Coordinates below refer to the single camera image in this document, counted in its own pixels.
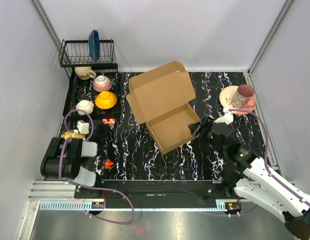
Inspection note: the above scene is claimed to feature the pink butterfly toy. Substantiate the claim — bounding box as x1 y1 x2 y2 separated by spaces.
102 118 116 126

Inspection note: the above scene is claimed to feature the brown cardboard box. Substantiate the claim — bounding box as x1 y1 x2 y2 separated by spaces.
126 61 200 155

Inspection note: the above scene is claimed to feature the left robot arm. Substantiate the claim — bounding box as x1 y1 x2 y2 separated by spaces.
40 120 110 198

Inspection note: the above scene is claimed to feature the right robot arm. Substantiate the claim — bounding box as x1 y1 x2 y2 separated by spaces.
188 115 310 240

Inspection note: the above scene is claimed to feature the white flower-shaped bowl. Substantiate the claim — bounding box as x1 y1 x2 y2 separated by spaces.
76 100 94 116

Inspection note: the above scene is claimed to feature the yellow ribbed bowl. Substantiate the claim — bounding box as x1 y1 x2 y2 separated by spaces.
95 91 117 110

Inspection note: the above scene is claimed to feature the orange red small toy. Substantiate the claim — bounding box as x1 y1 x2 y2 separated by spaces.
104 159 114 170

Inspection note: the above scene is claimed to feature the yellow bamboo mat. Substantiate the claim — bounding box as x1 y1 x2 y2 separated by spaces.
61 130 85 140

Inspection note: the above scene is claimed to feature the cream pink floral plate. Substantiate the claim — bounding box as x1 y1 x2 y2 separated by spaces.
219 85 256 112

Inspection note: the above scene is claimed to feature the pink patterned mug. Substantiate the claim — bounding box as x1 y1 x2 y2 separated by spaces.
231 84 256 109

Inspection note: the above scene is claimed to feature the black dish rack tray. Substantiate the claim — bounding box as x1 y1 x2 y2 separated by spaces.
59 39 122 120

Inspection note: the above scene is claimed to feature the pink patterned bowl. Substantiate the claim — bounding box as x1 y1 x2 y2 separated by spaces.
93 75 112 92

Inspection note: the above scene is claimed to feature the cream ceramic mug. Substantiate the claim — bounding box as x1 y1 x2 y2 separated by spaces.
75 66 97 80

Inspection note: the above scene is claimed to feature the blue plate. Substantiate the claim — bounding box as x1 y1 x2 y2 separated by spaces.
88 29 100 62

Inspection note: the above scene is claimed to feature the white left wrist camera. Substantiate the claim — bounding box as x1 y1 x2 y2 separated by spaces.
77 120 90 135

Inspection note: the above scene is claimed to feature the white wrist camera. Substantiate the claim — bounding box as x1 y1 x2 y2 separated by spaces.
213 107 234 125
77 120 90 135

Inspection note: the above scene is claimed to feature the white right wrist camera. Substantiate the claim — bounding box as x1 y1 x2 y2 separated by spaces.
213 107 234 125

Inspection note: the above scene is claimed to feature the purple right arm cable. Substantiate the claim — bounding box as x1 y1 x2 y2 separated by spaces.
202 108 310 217

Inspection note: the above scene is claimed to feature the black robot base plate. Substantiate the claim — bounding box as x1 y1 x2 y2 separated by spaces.
74 179 238 212

